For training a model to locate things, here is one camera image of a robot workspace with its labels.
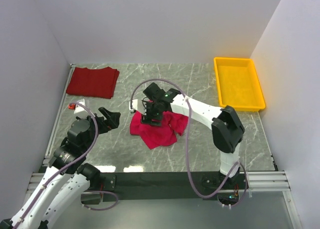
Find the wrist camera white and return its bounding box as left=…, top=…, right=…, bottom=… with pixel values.
left=67, top=98, right=89, bottom=118
left=129, top=99, right=139, bottom=114

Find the pink t shirt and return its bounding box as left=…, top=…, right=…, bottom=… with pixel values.
left=129, top=111, right=189, bottom=150

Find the folded dark red t shirt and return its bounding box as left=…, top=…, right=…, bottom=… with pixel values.
left=66, top=66, right=120, bottom=99

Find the yellow plastic tray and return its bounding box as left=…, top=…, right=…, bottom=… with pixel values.
left=213, top=57, right=266, bottom=112

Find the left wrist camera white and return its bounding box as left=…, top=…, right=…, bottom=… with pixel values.
left=67, top=98, right=89, bottom=118

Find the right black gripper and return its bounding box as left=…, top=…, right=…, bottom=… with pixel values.
left=140, top=100, right=163, bottom=128

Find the aluminium frame rail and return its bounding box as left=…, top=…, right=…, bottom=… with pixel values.
left=24, top=63, right=292, bottom=197

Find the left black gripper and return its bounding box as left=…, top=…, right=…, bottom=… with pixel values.
left=77, top=106, right=121, bottom=153

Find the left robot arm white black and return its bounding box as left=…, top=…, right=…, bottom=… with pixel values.
left=0, top=107, right=121, bottom=229

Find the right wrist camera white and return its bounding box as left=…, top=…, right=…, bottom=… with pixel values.
left=129, top=99, right=139, bottom=114

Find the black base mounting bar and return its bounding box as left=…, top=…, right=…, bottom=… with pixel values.
left=81, top=171, right=246, bottom=200

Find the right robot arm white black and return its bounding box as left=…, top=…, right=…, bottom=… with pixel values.
left=130, top=82, right=245, bottom=189

